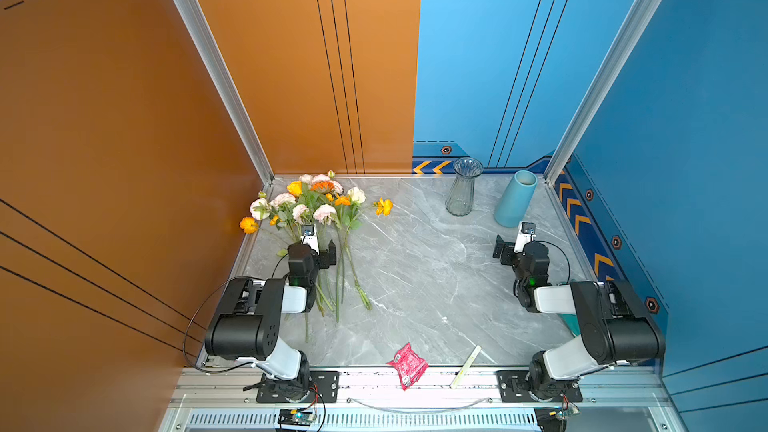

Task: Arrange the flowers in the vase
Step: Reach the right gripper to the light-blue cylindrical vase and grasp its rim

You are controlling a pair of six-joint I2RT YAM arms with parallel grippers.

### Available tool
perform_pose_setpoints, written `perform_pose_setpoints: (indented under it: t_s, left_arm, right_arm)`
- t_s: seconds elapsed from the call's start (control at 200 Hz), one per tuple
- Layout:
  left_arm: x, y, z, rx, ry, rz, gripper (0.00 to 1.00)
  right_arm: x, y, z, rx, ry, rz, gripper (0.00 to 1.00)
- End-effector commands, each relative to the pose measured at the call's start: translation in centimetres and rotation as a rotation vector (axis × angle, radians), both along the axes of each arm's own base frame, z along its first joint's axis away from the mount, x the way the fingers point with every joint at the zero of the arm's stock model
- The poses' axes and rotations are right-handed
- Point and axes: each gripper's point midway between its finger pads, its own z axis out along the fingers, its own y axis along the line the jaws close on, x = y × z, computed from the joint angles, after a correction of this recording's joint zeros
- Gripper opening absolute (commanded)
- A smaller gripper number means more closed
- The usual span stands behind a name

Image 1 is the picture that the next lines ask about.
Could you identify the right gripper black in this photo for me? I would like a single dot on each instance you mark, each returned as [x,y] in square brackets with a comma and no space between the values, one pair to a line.
[508,251]

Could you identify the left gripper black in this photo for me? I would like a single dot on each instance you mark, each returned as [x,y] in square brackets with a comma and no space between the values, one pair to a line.
[329,260]

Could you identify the pink ranunculus stem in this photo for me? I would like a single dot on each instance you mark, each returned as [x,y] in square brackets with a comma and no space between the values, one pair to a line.
[305,258]

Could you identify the teal ceramic vase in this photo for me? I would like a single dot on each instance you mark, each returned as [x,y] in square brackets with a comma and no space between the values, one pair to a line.
[515,200]

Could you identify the orange gerbera daisy stem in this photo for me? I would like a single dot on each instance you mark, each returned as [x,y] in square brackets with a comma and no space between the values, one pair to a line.
[321,199]

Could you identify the yellow orange poppy stem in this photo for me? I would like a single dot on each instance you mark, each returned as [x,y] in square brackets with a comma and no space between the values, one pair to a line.
[381,207]

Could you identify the white pink peony stem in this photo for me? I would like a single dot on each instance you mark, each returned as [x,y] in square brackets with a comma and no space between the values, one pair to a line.
[259,209]

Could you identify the cream white rose stem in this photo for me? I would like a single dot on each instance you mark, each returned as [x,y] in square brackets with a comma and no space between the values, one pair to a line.
[356,195]

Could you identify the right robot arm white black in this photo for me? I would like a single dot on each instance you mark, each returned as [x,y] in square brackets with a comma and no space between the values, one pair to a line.
[614,326]

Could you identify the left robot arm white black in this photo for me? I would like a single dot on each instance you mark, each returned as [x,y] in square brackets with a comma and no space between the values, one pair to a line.
[245,326]

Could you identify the clear glass vase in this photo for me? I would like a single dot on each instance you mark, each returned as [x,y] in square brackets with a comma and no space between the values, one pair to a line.
[460,199]

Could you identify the pink rose spray stem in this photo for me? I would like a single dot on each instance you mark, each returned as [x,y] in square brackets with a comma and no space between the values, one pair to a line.
[299,188]

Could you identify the pale wooden stick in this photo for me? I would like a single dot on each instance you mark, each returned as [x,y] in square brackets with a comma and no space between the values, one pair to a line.
[465,367]

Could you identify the pink snack packet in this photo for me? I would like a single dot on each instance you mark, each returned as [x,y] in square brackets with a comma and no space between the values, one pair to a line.
[410,367]

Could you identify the left green circuit board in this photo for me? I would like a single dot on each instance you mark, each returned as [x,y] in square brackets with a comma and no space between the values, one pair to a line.
[297,420]

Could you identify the right circuit board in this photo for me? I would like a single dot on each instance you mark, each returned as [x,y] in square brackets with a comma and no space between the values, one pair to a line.
[555,419]

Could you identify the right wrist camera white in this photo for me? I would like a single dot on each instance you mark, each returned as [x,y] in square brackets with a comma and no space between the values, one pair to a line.
[526,234]

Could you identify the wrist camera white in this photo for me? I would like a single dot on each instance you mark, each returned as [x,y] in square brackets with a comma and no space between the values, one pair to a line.
[526,234]
[308,236]

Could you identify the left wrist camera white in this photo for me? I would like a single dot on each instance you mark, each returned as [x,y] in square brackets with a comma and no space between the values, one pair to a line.
[308,236]

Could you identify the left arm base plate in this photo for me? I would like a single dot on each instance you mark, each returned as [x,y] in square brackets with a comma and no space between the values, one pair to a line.
[308,386]

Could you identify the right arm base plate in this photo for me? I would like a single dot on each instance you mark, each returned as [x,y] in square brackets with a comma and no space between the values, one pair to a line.
[516,386]

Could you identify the aluminium front rail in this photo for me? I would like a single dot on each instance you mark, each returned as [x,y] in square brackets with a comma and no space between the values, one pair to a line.
[371,399]

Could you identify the right aluminium corner post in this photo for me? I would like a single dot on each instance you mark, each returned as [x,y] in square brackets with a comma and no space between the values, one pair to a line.
[631,30]

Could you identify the aluminium corner post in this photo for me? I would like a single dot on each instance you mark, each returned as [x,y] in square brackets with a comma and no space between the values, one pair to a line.
[631,30]
[203,38]

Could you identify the left aluminium corner post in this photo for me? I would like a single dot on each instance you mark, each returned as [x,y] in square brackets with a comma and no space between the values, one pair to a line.
[203,38]

